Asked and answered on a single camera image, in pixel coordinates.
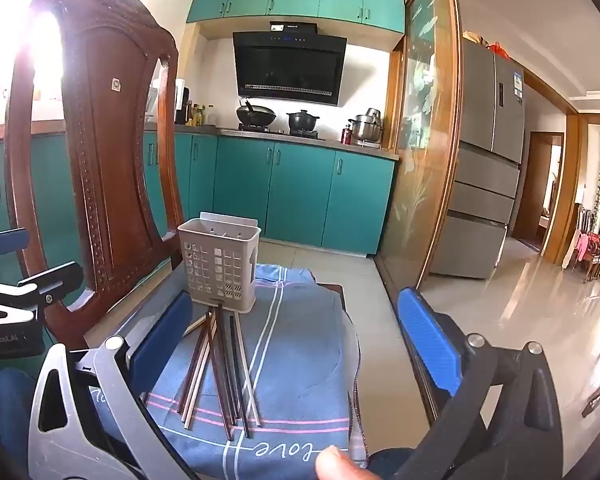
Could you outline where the gas stove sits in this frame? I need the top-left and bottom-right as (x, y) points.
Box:
(236, 124), (327, 140)

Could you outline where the beige plastic chopstick basket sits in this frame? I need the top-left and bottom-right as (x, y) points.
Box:
(177, 212), (262, 311)

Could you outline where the grey chopstick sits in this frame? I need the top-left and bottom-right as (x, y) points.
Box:
(234, 317), (262, 430)

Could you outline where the black cooking pot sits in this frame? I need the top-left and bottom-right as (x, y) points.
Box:
(286, 109), (321, 135)

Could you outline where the black wok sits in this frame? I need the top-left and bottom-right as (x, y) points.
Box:
(236, 100), (277, 128)

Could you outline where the grey refrigerator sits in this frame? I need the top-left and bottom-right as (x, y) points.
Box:
(427, 37), (527, 281)

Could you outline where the white and black appliance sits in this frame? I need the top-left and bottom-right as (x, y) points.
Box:
(174, 79), (190, 126)

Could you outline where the wooden door frame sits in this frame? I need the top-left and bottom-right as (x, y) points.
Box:
(511, 131), (565, 253)

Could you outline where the large steel pot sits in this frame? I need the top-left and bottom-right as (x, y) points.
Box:
(348, 115), (384, 142)

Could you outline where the blue striped cloth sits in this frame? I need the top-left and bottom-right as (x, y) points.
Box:
(92, 262), (368, 480)

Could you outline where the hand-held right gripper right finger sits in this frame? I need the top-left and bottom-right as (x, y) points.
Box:
(395, 287), (566, 480)

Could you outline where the kitchen countertop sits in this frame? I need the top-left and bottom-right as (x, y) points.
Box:
(145, 122), (400, 161)

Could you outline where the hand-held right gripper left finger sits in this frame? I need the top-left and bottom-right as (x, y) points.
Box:
(27, 290), (201, 480)

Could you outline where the wood framed glass door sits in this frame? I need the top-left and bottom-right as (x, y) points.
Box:
(377, 0), (463, 306)

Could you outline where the person's right leg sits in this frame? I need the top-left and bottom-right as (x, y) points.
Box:
(367, 447), (421, 480)

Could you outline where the brown chopstick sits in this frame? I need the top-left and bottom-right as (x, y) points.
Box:
(207, 310), (235, 442)

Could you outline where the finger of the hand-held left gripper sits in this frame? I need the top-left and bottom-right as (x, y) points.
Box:
(0, 228), (29, 261)
(0, 261), (84, 323)

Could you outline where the light wooden chopstick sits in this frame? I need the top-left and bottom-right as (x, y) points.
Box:
(187, 312), (216, 430)

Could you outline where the black range hood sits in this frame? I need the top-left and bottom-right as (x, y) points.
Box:
(232, 21), (348, 107)

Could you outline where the person's left leg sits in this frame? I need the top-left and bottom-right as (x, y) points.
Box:
(0, 367), (38, 466)

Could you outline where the person's right hand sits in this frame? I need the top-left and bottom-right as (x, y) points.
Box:
(314, 444), (378, 480)

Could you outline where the carved wooden chair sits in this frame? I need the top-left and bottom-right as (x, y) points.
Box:
(4, 0), (191, 351)

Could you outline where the person's leg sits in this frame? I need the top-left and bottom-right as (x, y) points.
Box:
(367, 447), (421, 480)
(0, 367), (38, 466)

